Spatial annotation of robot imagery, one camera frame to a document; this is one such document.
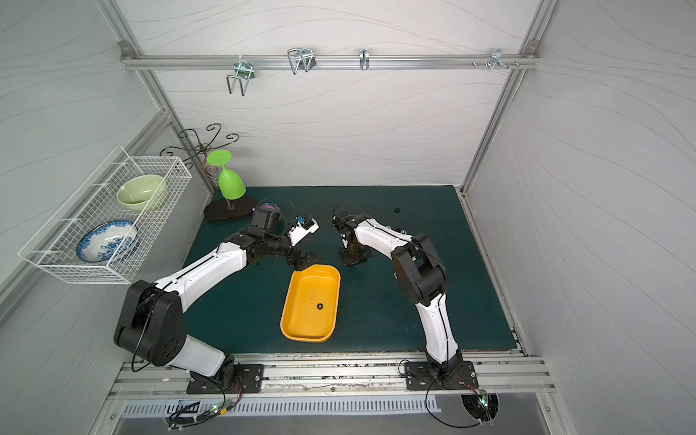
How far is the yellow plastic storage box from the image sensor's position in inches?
31.8

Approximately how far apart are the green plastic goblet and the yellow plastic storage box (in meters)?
0.37

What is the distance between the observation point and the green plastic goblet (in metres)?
0.86
